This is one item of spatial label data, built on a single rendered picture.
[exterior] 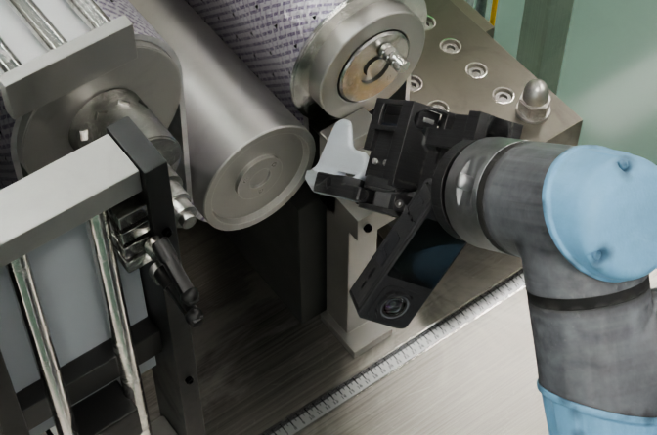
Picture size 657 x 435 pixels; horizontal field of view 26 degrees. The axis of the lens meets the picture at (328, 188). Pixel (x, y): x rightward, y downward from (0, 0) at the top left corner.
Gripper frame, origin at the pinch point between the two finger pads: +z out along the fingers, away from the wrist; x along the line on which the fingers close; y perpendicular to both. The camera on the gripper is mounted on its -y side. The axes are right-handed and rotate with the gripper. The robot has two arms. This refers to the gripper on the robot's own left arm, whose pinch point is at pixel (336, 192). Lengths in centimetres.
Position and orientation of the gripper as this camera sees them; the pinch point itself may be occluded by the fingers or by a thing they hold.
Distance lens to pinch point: 112.6
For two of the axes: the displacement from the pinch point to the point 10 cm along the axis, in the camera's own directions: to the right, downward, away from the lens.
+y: 2.6, -9.7, 0.3
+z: -4.7, -1.0, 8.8
